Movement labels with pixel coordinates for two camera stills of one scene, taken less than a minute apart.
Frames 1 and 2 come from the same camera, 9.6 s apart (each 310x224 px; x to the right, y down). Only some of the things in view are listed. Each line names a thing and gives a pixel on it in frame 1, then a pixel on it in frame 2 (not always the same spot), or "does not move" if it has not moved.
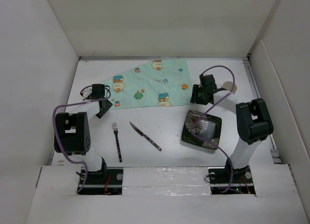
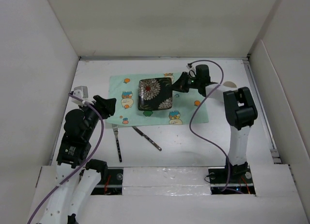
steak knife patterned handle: (147, 138) does not move
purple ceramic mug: (228, 85) does not move
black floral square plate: (209, 127) to (155, 94)
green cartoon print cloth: (156, 83) to (124, 89)
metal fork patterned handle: (116, 131) does not move
